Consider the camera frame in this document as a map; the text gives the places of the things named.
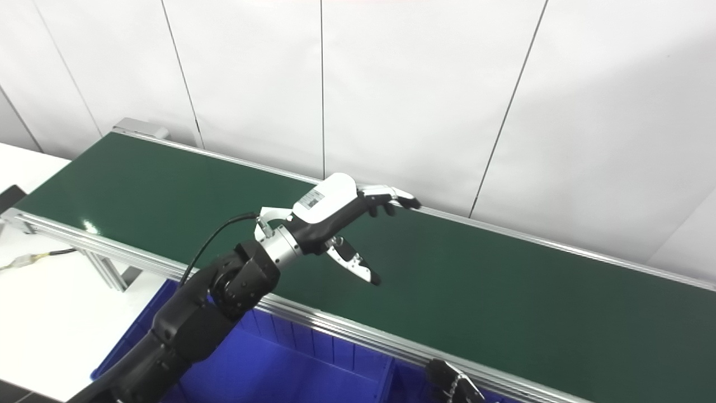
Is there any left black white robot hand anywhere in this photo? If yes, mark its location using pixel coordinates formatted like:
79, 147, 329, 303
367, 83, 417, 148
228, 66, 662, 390
290, 172, 422, 287

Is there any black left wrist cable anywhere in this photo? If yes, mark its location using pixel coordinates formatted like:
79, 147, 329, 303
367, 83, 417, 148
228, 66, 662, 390
178, 212, 261, 287

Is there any green conveyor belt aluminium frame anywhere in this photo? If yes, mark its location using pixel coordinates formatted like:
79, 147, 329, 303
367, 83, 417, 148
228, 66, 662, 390
0, 118, 716, 403

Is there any blue plastic bin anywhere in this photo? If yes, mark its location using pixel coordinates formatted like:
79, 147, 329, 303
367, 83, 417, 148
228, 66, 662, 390
91, 279, 395, 403
386, 361, 507, 403

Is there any small black box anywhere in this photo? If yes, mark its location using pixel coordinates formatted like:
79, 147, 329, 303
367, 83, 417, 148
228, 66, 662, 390
0, 184, 28, 214

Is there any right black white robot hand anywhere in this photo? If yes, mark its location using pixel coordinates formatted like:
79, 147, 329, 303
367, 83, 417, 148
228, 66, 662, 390
425, 358, 487, 403

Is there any black cable with yellow connector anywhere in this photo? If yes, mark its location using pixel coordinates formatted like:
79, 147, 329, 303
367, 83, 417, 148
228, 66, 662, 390
0, 247, 78, 273

